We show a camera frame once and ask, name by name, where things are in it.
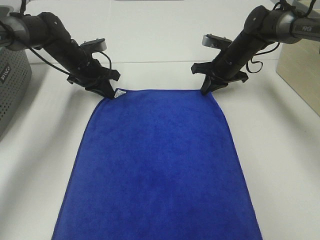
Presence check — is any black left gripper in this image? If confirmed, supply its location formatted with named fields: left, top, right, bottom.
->
left=67, top=50, right=121, bottom=99

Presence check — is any blue microfibre towel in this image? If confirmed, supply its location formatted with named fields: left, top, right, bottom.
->
left=52, top=90, right=262, bottom=240

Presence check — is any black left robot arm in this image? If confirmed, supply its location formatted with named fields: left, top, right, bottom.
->
left=0, top=12, right=121, bottom=99

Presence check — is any grey perforated plastic basket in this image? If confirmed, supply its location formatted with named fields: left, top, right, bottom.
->
left=0, top=47, right=32, bottom=136

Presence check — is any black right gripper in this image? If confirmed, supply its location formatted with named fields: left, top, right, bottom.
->
left=191, top=46, right=248, bottom=95

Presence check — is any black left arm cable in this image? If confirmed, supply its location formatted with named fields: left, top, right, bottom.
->
left=0, top=21, right=113, bottom=76

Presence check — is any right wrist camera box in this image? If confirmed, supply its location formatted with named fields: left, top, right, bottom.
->
left=201, top=34, right=233, bottom=50

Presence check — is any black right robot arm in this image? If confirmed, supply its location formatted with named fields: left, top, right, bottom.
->
left=191, top=5, right=320, bottom=95

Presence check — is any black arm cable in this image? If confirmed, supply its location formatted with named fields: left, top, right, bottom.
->
left=246, top=0, right=318, bottom=75
left=0, top=21, right=113, bottom=76

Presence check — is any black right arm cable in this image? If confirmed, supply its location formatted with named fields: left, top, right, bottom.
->
left=246, top=0, right=318, bottom=75

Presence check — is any beige box with grey rim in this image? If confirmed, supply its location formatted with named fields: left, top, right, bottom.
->
left=275, top=0, right=320, bottom=118

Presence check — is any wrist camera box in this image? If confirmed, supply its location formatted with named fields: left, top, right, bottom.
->
left=80, top=38, right=107, bottom=54
left=201, top=34, right=233, bottom=50

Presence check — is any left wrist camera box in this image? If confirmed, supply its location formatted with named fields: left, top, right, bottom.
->
left=80, top=38, right=107, bottom=54

